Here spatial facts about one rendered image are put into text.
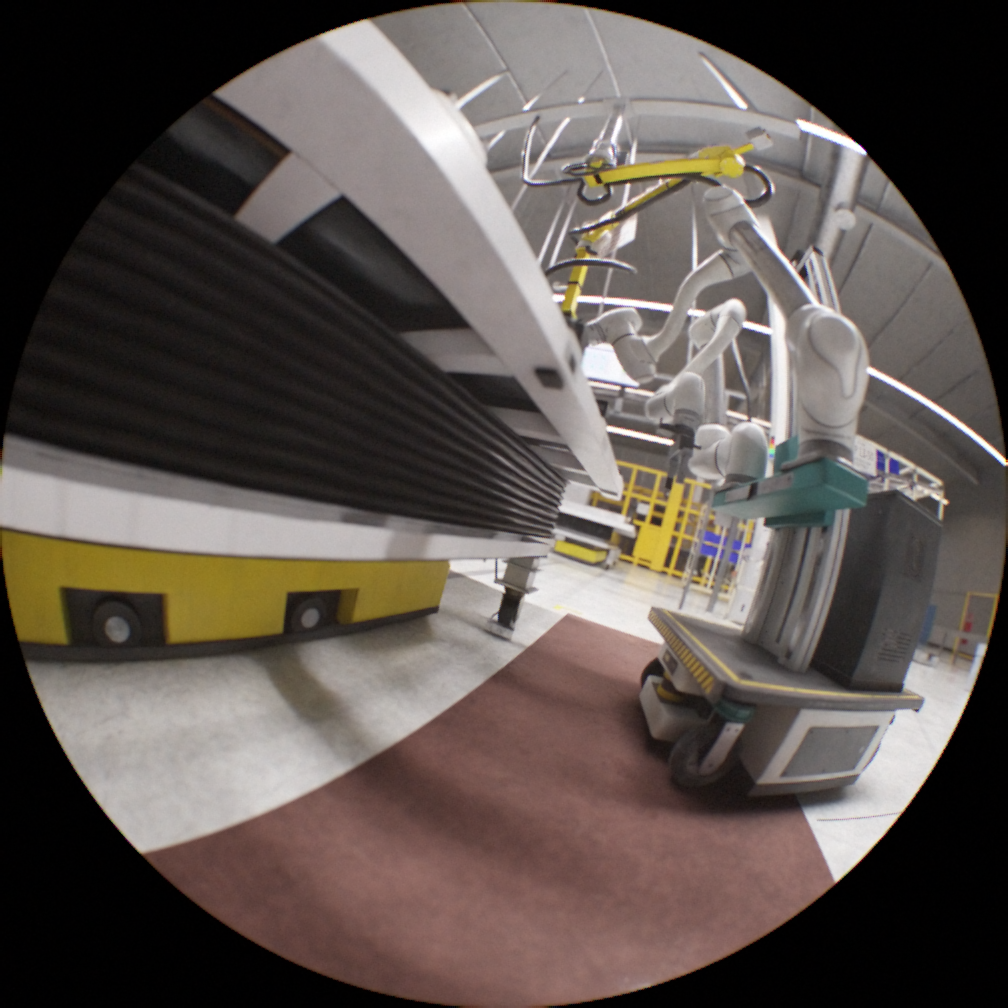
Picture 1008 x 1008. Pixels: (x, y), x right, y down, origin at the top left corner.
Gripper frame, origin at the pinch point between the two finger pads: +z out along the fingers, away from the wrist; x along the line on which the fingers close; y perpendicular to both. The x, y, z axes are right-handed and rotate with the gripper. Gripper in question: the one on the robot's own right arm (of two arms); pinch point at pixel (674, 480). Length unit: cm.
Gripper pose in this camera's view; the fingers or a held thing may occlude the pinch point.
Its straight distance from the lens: 108.0
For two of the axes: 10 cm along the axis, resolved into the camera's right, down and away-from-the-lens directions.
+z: -2.9, 9.6, -0.1
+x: 2.2, 0.8, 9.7
